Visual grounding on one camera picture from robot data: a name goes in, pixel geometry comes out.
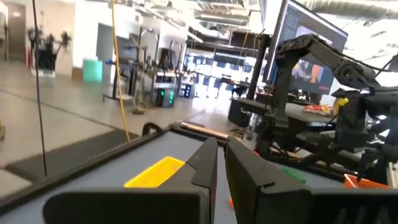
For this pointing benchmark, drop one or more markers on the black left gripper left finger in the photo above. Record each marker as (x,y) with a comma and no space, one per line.
(174,202)

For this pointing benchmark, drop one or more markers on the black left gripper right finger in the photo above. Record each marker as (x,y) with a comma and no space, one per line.
(264,199)

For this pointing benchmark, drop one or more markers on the yellow plastic basket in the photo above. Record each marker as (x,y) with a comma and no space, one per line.
(155,174)

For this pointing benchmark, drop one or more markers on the orange-red plastic basket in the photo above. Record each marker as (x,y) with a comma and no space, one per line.
(363,183)

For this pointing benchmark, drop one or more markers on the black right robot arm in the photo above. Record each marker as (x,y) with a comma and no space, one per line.
(311,46)

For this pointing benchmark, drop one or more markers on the yellow block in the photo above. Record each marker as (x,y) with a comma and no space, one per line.
(341,104)

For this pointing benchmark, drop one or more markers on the small red block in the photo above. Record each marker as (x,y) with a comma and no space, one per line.
(231,203)

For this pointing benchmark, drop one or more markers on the orange snack bag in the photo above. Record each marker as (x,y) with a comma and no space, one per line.
(317,109)

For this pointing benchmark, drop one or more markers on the long green block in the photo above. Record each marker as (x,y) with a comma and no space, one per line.
(293,175)

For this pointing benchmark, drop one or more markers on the wooden table side board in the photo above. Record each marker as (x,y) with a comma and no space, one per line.
(205,130)

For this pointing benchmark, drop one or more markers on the black desk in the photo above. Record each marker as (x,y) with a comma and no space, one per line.
(248,109)

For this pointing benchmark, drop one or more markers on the computer tower green lights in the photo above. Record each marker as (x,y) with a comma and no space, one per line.
(164,98)

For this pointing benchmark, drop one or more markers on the teal green bin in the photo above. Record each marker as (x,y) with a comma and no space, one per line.
(92,71)

